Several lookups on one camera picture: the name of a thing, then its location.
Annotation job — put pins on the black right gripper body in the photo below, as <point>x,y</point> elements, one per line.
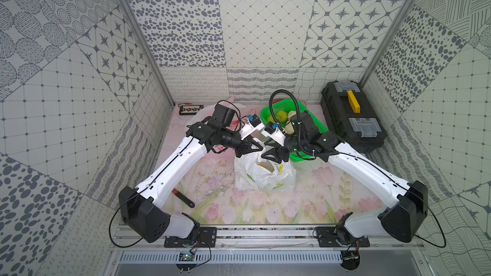
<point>290,145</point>

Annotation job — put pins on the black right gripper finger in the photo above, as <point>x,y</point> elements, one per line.
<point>272,156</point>
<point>271,145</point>

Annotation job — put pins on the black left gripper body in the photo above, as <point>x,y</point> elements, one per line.
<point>243,145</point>

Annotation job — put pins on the white pear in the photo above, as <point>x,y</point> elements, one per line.
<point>289,128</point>
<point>291,114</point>

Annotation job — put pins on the white lemon print bag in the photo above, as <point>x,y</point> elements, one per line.
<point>252,172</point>

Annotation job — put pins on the pink patterned plastic bag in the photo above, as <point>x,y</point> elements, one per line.
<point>215,149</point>

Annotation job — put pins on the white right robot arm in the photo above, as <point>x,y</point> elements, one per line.
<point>405,205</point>

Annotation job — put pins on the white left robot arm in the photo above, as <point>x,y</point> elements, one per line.
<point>140,207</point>

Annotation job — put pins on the green pear left back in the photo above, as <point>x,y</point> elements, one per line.
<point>271,119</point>

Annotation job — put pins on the green pear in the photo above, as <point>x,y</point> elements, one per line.
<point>271,119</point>
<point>281,116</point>

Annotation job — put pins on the green pear top back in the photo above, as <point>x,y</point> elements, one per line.
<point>281,116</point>

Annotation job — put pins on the white pear top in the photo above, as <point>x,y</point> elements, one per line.
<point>291,114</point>

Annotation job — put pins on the black small tray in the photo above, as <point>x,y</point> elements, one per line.
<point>188,109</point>

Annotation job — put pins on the floral pink table mat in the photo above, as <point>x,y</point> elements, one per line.
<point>322,195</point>

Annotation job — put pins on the black plastic toolbox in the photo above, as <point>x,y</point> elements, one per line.
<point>349,114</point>

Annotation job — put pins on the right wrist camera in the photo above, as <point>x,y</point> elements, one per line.
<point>273,131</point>

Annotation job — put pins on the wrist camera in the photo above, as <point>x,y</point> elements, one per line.
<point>252,124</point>
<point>273,131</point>

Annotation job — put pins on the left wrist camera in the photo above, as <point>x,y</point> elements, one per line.
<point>252,124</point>

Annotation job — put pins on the red handled tool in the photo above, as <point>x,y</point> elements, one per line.
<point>183,198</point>

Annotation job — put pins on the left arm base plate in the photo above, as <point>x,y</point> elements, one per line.
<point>204,236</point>

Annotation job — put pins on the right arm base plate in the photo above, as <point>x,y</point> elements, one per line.
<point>328,236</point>

